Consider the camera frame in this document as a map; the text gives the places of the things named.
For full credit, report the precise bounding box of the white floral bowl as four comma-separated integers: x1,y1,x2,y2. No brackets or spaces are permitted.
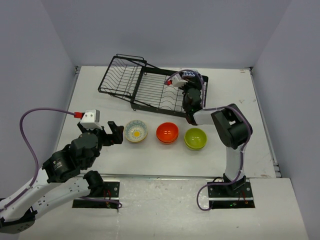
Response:
126,138,146,144

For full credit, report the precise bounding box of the lime green bowl front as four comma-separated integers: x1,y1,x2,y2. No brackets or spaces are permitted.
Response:
184,128,207,147

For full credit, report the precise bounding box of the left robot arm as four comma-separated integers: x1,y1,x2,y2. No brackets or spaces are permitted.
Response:
0,121,124,234

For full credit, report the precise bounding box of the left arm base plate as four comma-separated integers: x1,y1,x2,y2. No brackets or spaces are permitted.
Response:
72,181,121,210

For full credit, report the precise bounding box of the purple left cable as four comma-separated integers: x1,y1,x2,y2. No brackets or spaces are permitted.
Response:
0,107,85,213

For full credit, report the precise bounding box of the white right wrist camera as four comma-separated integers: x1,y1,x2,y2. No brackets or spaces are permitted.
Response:
171,73,188,88

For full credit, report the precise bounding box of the blue patterned bowl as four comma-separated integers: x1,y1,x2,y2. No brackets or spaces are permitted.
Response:
181,70,202,79

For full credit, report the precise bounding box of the lime green bowl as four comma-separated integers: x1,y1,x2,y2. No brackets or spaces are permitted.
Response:
184,142,206,151
184,128,207,147

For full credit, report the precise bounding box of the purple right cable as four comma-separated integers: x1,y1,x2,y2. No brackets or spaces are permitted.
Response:
164,69,253,211

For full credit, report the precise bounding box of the orange bowl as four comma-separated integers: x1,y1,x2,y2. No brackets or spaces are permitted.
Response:
158,138,177,145
156,122,179,142

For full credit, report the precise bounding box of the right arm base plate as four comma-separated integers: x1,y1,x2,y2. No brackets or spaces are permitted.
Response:
207,180,256,210

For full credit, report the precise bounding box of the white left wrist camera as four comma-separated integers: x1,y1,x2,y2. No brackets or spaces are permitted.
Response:
80,109,103,130

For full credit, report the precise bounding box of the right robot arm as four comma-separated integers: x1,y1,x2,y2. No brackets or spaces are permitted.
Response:
181,80,253,197

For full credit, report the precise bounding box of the purple cable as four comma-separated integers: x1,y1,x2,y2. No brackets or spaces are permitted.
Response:
164,69,253,211
0,107,85,213

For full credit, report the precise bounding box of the orange bowl front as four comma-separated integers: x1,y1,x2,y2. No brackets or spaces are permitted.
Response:
158,138,177,145

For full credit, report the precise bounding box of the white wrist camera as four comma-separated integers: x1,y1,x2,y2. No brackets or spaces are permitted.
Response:
80,109,103,130
171,73,188,88

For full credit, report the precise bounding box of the black wire dish rack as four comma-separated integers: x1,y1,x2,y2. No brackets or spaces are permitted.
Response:
97,53,210,118

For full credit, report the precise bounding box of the yellow checkered white bowl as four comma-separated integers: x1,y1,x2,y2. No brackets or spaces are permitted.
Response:
124,120,149,140

